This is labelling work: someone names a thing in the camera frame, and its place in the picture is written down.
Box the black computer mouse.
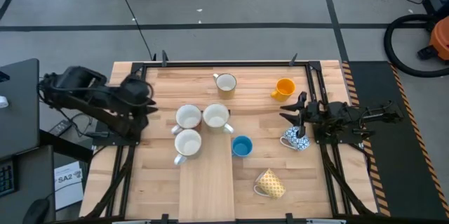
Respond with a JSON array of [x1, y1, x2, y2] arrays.
[[22, 198, 51, 224]]

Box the black aluminium table frame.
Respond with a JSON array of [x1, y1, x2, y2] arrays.
[[82, 50, 378, 224]]

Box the black hazard-striped floor mat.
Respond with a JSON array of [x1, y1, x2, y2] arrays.
[[342, 60, 449, 220]]

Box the black desk leg beam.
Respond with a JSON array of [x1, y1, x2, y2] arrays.
[[39, 129, 94, 164]]

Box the olive green mug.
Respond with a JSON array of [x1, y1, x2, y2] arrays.
[[202, 103, 235, 136]]

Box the blue faceted mug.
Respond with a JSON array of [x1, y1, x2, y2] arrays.
[[230, 135, 254, 158]]

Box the blue white patterned mug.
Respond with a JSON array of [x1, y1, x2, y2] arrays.
[[279, 125, 311, 152]]

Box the orange-yellow faceted mug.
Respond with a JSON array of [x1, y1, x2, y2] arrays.
[[269, 77, 297, 103]]

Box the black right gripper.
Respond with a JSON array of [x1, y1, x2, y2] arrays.
[[279, 91, 330, 138]]

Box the yellow dotted mug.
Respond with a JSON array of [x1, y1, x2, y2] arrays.
[[253, 167, 287, 200]]

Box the black desk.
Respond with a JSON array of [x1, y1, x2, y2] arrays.
[[0, 58, 40, 160]]

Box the orange shop vacuum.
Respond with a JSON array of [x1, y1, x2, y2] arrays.
[[417, 15, 449, 62]]

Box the long black floor cable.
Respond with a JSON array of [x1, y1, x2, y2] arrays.
[[112, 0, 157, 60]]

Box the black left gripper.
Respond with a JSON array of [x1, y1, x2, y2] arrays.
[[119, 74, 159, 116]]

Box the white mug with gold rim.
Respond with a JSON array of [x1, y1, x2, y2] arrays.
[[213, 72, 238, 100]]

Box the black keyboard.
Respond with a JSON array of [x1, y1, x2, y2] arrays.
[[0, 159, 18, 197]]

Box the grey desk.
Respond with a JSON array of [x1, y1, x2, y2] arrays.
[[0, 145, 56, 224]]

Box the black power adapter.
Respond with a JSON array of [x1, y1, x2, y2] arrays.
[[48, 119, 74, 137]]

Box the orange vacuum with hose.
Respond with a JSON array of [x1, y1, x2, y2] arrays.
[[383, 13, 449, 78]]

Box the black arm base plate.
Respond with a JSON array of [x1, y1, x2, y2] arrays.
[[311, 117, 364, 145], [91, 117, 143, 147]]

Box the printed white paper sheet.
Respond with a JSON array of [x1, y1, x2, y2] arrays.
[[53, 160, 85, 211]]

